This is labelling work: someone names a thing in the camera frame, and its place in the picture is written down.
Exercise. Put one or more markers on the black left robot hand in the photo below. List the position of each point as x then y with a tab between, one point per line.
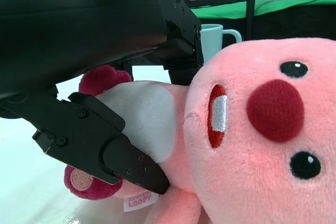
65	11

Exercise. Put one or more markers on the green backdrop cloth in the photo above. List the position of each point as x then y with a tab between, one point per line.
288	3

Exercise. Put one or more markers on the black backdrop cloth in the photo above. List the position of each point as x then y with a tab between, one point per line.
288	26

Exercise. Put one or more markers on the pink plush pig doll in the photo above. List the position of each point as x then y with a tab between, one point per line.
249	169

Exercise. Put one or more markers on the black stand pole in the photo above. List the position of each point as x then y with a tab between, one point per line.
250	3

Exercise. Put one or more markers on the light blue mug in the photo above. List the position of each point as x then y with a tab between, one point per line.
211	40

